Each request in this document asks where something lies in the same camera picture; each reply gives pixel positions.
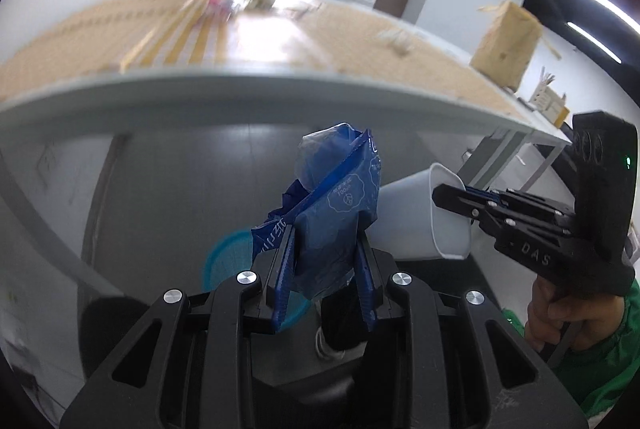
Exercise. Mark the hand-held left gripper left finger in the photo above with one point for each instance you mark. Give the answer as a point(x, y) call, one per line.
point(280, 281)

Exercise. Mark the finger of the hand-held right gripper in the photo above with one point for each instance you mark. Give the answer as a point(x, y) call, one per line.
point(545, 206)
point(465, 206)

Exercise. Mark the long ceiling light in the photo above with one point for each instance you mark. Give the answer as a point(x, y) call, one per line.
point(605, 4)

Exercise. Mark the person's right forearm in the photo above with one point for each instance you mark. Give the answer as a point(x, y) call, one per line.
point(605, 359)

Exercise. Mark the person's right leg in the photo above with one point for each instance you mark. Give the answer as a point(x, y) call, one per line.
point(342, 314)

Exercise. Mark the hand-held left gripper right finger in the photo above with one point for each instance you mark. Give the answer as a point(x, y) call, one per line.
point(366, 284)

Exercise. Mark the brown paper bag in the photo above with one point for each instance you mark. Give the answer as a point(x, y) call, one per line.
point(507, 44)

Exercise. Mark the short ceiling light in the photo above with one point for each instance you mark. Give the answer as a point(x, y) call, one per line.
point(595, 43)

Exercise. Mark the person's right hand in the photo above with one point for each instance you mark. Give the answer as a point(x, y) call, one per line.
point(560, 314)

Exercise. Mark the small cardboard pen box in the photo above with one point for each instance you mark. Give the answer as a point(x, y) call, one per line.
point(547, 101)

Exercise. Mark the yellow checkered tablecloth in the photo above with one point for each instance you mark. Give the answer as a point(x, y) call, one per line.
point(300, 39)

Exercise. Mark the white table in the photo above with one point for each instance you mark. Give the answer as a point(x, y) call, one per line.
point(200, 101)

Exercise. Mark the blue plastic basket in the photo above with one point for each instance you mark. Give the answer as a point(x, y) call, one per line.
point(225, 254)

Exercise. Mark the white paper cup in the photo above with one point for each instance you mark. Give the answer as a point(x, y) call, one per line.
point(415, 219)

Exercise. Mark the blue plastic packet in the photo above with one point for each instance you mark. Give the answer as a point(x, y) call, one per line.
point(330, 219)

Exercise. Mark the white shoe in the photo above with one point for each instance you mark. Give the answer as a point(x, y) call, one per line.
point(327, 349)

